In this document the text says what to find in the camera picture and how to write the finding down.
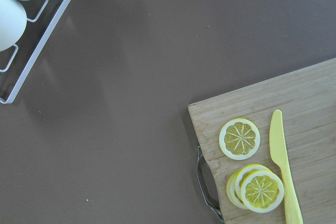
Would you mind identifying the single lemon slice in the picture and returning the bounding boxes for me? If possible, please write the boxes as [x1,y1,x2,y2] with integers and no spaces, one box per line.
[218,118,260,161]

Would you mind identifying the lower stacked lemon slice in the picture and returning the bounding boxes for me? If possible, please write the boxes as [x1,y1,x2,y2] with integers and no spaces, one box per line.
[226,164,270,209]

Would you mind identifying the stacked lemon slice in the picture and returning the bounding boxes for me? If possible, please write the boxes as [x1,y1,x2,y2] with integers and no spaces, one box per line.
[226,164,270,209]
[240,170,285,214]

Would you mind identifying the yellow plastic knife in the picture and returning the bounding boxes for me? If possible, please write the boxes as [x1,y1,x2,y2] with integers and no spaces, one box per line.
[269,110,303,223]

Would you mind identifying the top stacked lemon slice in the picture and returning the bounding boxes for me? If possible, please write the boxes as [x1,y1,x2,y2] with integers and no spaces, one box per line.
[240,170,285,214]

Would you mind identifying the wooden cutting board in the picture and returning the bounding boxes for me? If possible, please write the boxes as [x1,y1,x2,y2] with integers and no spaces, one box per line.
[188,59,335,223]

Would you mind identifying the pale white cup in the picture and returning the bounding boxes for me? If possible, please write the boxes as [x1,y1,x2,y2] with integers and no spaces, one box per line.
[0,0,27,51]

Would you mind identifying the white wire dish rack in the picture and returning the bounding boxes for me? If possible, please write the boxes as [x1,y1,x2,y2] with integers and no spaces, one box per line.
[1,0,71,104]

